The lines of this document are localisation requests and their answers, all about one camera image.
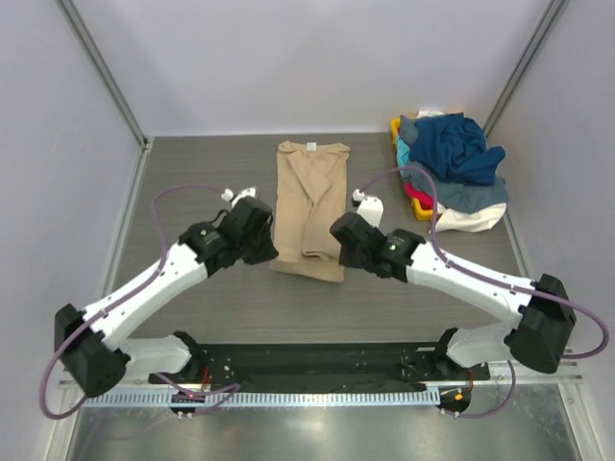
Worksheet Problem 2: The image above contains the yellow plastic bin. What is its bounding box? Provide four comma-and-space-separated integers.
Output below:
390, 117, 433, 222

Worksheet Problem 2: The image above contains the cyan t-shirt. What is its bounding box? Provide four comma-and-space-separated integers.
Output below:
395, 136, 410, 167

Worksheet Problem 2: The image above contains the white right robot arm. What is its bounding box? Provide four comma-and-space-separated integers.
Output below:
331, 212, 576, 374

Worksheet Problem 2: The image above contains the dark blue t-shirt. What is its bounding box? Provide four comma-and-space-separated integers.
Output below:
410, 112, 505, 186

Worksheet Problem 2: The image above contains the slotted cable duct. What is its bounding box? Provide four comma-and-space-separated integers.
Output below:
84, 387, 440, 409

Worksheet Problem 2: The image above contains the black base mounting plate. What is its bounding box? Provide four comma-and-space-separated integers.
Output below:
170, 342, 490, 394

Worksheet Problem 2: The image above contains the aluminium frame rail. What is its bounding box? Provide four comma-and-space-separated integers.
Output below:
57, 360, 583, 390

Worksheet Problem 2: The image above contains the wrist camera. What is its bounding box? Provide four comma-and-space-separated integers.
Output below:
220, 186, 258, 207
352, 188, 384, 228

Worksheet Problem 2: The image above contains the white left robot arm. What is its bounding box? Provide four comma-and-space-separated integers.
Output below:
55, 196, 278, 398

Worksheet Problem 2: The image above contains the pink red t-shirt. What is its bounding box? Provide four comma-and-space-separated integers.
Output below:
404, 182, 433, 209

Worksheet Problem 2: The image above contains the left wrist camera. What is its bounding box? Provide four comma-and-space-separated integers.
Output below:
220, 186, 258, 207

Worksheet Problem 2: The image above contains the beige t-shirt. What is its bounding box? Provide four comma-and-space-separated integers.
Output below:
270, 141, 351, 283

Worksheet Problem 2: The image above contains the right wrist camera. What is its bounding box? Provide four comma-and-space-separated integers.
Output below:
352, 188, 384, 228

